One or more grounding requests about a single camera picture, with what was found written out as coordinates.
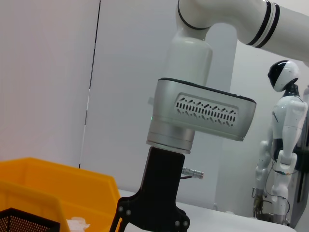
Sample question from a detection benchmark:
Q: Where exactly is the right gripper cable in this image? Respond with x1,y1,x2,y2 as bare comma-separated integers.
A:
181,166,205,180

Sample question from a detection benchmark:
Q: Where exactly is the grey humanoid support stand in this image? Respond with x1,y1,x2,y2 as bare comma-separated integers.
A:
295,84,309,230

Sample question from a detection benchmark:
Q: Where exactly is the black mesh pen holder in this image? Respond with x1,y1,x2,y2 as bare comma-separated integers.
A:
0,207,60,232

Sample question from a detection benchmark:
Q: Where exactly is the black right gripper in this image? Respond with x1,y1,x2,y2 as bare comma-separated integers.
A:
109,146,191,232

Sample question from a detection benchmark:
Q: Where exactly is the yellow plastic bin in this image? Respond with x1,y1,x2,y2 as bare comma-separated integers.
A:
0,157,121,232

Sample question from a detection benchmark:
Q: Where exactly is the white paper ball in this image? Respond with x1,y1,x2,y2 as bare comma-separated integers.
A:
66,216,91,232

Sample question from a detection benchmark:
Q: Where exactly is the white humanoid robot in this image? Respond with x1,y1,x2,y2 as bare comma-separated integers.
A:
252,60,309,224

